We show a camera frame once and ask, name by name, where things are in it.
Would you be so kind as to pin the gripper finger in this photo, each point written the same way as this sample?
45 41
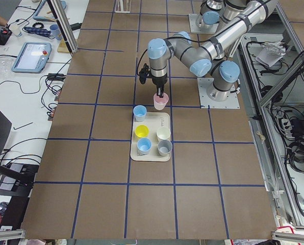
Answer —
158 92
161 92

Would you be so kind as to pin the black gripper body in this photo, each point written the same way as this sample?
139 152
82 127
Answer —
158 81

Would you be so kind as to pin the pink plastic cup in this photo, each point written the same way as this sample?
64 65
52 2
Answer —
160 102

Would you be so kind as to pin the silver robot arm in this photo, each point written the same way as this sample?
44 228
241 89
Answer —
209 13
234 18

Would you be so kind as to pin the light blue cup near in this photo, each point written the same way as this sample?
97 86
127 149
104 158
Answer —
139 112

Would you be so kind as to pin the light blue cup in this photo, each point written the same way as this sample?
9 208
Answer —
139 112
143 146

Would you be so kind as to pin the cream plastic cup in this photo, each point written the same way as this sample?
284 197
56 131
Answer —
163 133

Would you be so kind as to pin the yellow plastic cup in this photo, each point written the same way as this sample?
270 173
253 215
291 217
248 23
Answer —
141 131

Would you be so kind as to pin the grey plastic cup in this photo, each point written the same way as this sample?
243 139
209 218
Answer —
164 147

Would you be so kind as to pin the light blue cup far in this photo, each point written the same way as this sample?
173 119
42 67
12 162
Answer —
143 146

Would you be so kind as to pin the blue cup on desk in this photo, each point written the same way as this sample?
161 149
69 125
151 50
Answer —
55 31

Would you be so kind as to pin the cream plastic tray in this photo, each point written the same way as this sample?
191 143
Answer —
153 121

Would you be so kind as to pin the black power adapter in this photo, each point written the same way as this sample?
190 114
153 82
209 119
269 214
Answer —
75 26

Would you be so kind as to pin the wooden mug tree stand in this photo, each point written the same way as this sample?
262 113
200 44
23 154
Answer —
64 47

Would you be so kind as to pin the blue checkered cloth case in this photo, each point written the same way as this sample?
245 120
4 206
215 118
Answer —
37 31

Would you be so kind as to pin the teach pendant near stand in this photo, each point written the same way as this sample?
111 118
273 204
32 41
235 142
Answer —
32 57

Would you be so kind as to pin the black monitor stand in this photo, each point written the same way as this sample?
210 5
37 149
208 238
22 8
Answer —
16 178

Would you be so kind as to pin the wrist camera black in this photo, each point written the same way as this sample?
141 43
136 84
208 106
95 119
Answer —
144 73

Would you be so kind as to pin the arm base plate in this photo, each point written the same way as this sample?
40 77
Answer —
197 25
211 98

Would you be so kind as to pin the white wire cup rack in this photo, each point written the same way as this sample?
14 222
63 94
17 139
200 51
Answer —
123 6

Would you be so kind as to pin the aluminium frame post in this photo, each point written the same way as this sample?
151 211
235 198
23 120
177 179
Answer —
63 24

